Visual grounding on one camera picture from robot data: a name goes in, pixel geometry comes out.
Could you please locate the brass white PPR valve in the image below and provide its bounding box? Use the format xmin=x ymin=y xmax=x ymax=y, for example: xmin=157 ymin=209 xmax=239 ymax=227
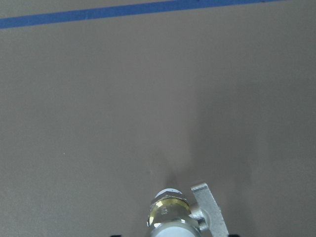
xmin=146 ymin=183 xmax=230 ymax=237

